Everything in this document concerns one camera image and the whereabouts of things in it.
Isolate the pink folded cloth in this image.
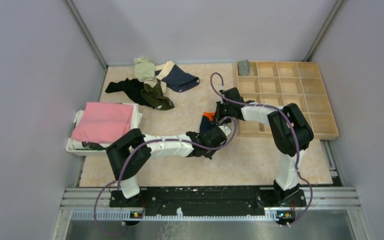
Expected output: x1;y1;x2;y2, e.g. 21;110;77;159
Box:
71;102;135;144

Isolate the navy underwear cream waistband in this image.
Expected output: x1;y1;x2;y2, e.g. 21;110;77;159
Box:
155;60;201;93

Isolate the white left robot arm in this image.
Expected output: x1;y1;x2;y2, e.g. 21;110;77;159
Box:
106;124;232;207

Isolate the white perforated plastic basket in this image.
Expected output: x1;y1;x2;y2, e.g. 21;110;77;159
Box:
65;110;111;157

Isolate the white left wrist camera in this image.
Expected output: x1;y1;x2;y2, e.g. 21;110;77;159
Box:
218;124;232;137

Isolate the white folded cloth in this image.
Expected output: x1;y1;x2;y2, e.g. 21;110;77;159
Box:
81;103;143;147

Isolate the navy orange underwear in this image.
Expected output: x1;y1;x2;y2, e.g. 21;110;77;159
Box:
199;112;217;134

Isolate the grey underwear white waistband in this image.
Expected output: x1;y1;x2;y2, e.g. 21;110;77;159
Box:
237;59;251;76

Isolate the aluminium frame rail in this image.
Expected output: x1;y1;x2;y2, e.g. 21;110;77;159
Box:
52;185;372;240

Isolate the light green underwear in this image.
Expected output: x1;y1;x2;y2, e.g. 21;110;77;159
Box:
133;57;156;81

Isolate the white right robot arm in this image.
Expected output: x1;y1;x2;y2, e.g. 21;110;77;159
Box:
216;87;314;206

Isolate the wooden compartment tray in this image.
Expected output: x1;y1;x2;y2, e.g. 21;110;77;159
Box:
234;61;339;140

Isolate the dark green underwear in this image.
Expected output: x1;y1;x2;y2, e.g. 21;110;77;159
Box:
140;81;175;111

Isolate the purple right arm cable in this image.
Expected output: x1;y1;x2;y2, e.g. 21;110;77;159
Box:
209;72;314;228

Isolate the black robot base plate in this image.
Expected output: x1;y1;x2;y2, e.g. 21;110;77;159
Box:
109;185;307;217

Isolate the black underwear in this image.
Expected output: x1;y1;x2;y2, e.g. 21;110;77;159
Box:
105;78;153;108

